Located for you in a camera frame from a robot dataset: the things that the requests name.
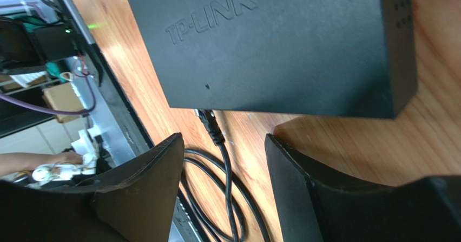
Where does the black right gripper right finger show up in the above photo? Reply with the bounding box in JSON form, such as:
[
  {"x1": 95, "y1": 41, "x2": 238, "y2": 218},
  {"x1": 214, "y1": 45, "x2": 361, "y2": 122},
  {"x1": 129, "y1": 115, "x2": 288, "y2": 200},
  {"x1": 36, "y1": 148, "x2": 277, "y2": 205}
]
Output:
[{"x1": 265, "y1": 134, "x2": 460, "y2": 241}]

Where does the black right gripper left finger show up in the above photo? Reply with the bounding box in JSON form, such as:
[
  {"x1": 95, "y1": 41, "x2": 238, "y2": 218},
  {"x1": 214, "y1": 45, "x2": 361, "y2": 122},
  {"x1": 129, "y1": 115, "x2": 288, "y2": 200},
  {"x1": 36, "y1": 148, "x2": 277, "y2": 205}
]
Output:
[{"x1": 1, "y1": 133, "x2": 185, "y2": 241}]

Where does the black network switch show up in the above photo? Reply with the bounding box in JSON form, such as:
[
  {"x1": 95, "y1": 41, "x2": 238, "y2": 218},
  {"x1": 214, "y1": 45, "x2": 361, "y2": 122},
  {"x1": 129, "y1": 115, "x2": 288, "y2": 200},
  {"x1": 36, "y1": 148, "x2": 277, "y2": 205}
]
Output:
[{"x1": 128, "y1": 0, "x2": 418, "y2": 119}]

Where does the person hand in background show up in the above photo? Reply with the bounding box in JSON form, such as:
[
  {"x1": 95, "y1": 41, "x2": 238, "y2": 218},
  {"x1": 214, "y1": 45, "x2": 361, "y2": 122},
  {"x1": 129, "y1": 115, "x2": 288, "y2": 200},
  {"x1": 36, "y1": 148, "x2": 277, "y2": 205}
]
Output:
[{"x1": 1, "y1": 152, "x2": 83, "y2": 177}]

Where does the black ethernet cable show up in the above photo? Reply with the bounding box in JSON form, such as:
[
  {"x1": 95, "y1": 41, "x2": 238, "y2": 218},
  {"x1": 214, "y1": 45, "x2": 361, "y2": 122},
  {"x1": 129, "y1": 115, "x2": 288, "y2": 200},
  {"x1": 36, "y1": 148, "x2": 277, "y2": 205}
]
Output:
[{"x1": 180, "y1": 108, "x2": 272, "y2": 242}]

